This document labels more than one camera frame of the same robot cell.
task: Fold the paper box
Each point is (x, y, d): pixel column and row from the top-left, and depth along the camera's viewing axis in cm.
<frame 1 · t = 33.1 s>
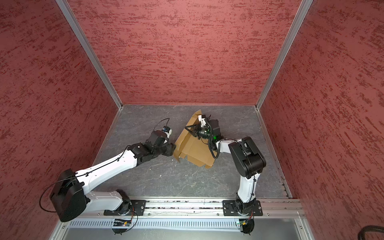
left hand: (170, 148, 83), fingers open
right hand: (183, 129, 87), fingers closed
flat brown cardboard box: (198, 151, 90), point 7 cm above the table

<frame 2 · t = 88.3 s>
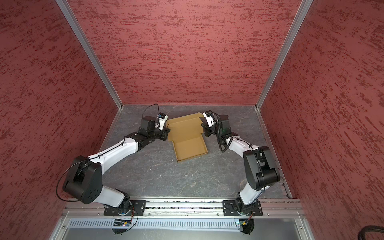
left hand: (169, 132, 88), fingers closed
right hand: (200, 126, 91), fingers closed
flat brown cardboard box: (187, 132, 90), point 15 cm above the table

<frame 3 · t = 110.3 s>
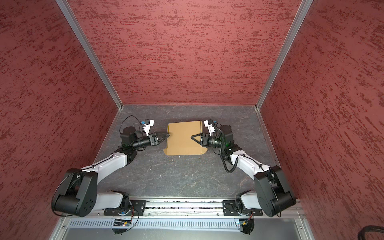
left hand: (167, 138, 81), fingers open
right hand: (191, 140, 78), fingers open
flat brown cardboard box: (179, 142, 81), point 18 cm above the table

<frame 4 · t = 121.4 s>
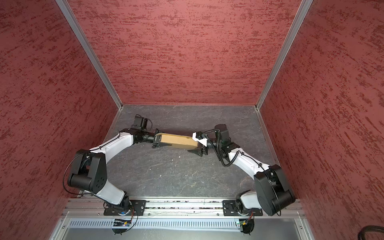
left hand: (171, 140, 78), fingers open
right hand: (188, 145, 78), fingers open
flat brown cardboard box: (178, 141, 76), point 23 cm above the table

